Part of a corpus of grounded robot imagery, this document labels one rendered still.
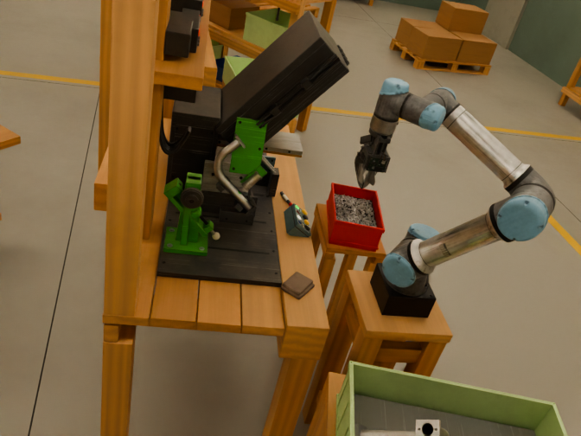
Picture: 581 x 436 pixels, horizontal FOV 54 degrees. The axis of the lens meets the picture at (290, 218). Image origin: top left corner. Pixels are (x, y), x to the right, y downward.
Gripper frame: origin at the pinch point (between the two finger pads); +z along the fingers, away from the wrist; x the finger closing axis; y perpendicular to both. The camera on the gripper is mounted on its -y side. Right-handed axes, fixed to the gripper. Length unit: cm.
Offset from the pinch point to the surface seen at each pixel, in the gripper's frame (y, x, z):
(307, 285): 9.1, -11.1, 36.3
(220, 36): -328, -40, 60
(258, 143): -38.5, -30.1, 9.9
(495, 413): 53, 42, 42
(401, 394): 48, 14, 41
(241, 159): -37, -35, 17
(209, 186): -36, -46, 29
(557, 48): -646, 466, 87
